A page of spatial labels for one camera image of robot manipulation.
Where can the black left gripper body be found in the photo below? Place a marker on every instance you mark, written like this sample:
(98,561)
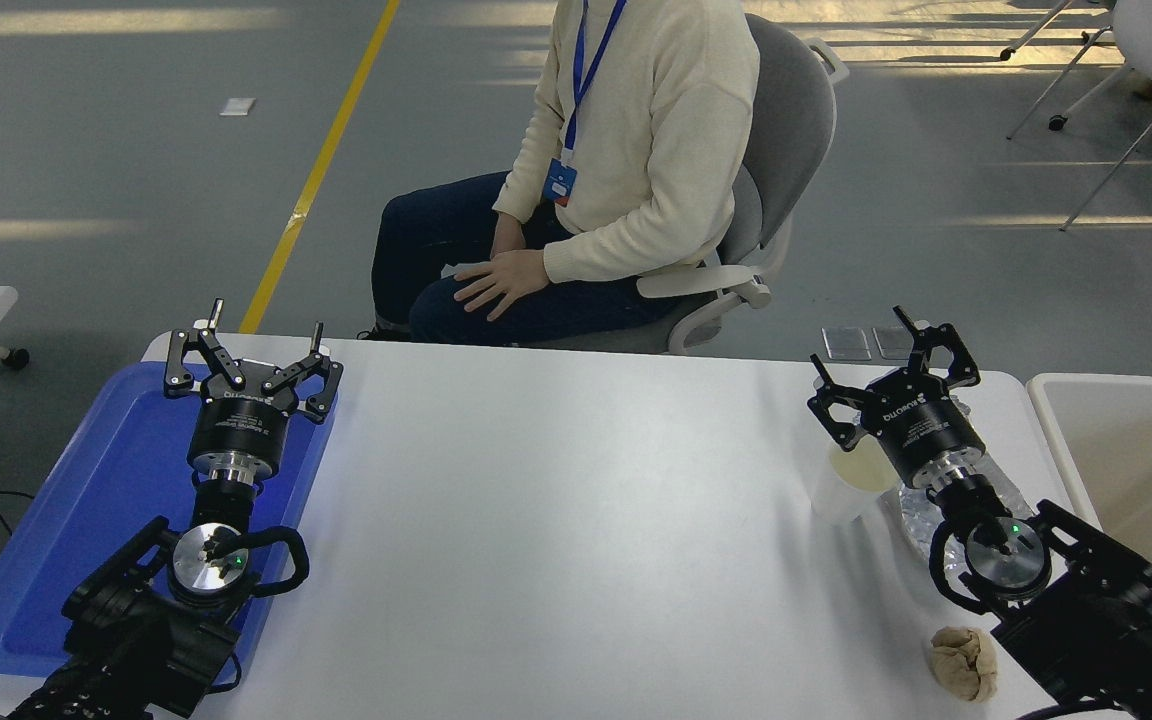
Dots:
(236,425)

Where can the white chair with metal legs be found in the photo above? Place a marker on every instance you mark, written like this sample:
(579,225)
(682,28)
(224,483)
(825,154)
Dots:
(1151,40)

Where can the large pale bin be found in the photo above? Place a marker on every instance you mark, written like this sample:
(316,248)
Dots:
(1136,460)

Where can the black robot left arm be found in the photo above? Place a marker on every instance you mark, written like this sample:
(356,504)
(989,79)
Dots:
(136,640)

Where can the metal floor outlet plate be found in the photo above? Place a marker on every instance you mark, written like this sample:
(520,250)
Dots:
(846,344)
(891,345)

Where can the person's right hand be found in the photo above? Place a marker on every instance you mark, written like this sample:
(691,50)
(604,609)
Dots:
(508,235)

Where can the blue plastic tray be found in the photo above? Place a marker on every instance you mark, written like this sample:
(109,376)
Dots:
(86,500)

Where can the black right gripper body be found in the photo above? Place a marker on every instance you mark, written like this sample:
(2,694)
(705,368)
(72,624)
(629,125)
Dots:
(921,425)

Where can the crumpled foil tray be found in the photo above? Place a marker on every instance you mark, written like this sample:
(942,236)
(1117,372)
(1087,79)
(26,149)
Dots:
(921,525)

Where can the person's left hand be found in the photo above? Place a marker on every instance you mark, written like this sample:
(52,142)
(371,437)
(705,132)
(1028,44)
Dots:
(506,280)

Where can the crumpled tan paper ball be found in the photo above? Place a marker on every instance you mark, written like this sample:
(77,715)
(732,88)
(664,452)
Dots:
(964,662)

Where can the white paper cup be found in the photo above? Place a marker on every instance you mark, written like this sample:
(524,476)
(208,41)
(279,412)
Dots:
(841,490)

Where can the person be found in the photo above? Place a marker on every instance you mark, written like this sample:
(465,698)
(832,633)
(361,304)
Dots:
(656,150)

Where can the grey office chair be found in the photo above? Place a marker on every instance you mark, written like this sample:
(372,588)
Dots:
(786,130)

